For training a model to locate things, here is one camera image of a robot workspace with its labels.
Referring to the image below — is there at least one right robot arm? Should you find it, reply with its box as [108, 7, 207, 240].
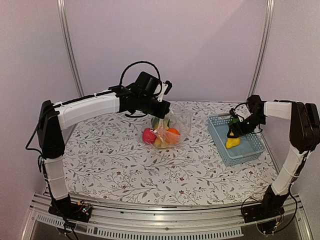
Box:
[226, 95, 320, 218]

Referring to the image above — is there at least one left aluminium frame post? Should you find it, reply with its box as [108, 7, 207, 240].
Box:
[56, 0, 85, 97]

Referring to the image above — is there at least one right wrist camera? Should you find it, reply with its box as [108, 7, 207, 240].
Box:
[229, 108, 240, 121]

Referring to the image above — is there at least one right aluminium frame post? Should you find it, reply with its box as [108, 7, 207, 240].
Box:
[247, 0, 275, 97]

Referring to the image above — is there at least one light blue plastic basket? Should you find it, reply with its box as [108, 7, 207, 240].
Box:
[207, 113, 265, 167]

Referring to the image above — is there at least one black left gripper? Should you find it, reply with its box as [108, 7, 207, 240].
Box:
[138, 95, 171, 119]

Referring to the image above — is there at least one left black looped cable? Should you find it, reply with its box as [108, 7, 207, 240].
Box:
[119, 60, 162, 86]

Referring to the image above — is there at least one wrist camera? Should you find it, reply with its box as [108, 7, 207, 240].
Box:
[229, 108, 240, 121]
[155, 80, 173, 102]

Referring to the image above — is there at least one orange toy orange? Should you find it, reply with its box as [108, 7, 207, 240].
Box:
[166, 128, 181, 138]

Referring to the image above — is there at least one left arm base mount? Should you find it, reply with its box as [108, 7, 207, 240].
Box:
[48, 195, 93, 223]

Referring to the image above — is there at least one floral patterned table mat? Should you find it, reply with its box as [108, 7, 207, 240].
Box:
[63, 101, 277, 206]

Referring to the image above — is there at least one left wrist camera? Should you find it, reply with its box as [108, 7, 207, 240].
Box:
[155, 80, 173, 102]

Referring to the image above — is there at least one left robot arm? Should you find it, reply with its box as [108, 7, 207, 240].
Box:
[36, 71, 173, 217]

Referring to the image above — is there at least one yellow toy bell pepper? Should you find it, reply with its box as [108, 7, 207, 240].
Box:
[225, 137, 241, 149]

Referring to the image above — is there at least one aluminium front rail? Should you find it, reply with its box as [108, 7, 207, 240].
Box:
[21, 192, 316, 240]

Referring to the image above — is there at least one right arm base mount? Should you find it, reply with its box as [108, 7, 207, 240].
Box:
[240, 197, 285, 235]

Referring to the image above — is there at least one yellow toy banana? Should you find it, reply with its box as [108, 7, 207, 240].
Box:
[153, 138, 170, 149]

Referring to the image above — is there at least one clear zip top bag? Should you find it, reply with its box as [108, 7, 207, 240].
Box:
[141, 103, 192, 149]

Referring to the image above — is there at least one green toy watermelon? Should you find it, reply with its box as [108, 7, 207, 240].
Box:
[151, 117, 170, 129]

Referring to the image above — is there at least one green toy bell pepper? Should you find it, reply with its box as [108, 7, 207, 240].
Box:
[228, 118, 240, 126]

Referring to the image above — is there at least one aluminium frame post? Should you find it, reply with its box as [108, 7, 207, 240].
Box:
[247, 0, 275, 97]
[56, 0, 85, 97]

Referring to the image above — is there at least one red toy apple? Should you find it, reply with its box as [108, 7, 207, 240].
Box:
[142, 128, 157, 145]

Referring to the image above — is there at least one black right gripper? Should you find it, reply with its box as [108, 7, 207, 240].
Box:
[229, 114, 266, 138]

